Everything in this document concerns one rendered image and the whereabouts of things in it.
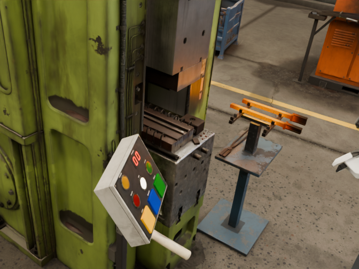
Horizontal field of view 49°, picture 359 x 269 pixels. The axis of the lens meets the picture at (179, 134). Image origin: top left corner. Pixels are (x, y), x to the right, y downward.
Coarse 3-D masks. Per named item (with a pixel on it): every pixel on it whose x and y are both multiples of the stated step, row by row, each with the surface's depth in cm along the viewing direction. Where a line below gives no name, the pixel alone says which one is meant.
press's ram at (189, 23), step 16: (160, 0) 158; (176, 0) 154; (192, 0) 161; (208, 0) 172; (160, 16) 161; (176, 16) 157; (192, 16) 166; (208, 16) 177; (160, 32) 165; (176, 32) 160; (192, 32) 171; (208, 32) 183; (160, 48) 168; (176, 48) 165; (192, 48) 176; (208, 48) 189; (160, 64) 172; (176, 64) 170; (192, 64) 181
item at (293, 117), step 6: (246, 102) 251; (252, 102) 248; (258, 102) 249; (264, 108) 246; (270, 108) 244; (282, 114) 241; (288, 114) 240; (294, 114) 238; (294, 120) 239; (300, 120) 237; (306, 120) 235
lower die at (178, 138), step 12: (144, 108) 220; (144, 120) 210; (156, 120) 209; (168, 120) 212; (144, 132) 202; (156, 132) 203; (168, 132) 202; (180, 132) 202; (192, 132) 210; (156, 144) 201; (168, 144) 196; (180, 144) 202
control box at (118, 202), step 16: (128, 144) 155; (112, 160) 149; (128, 160) 146; (144, 160) 158; (112, 176) 137; (128, 176) 143; (144, 176) 154; (160, 176) 167; (96, 192) 134; (112, 192) 133; (128, 192) 140; (144, 192) 150; (112, 208) 137; (128, 208) 137; (128, 224) 140; (128, 240) 144; (144, 240) 143
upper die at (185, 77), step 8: (200, 64) 188; (152, 72) 183; (160, 72) 180; (184, 72) 178; (192, 72) 184; (200, 72) 191; (152, 80) 185; (160, 80) 182; (168, 80) 179; (176, 80) 176; (184, 80) 181; (192, 80) 187; (168, 88) 181; (176, 88) 178
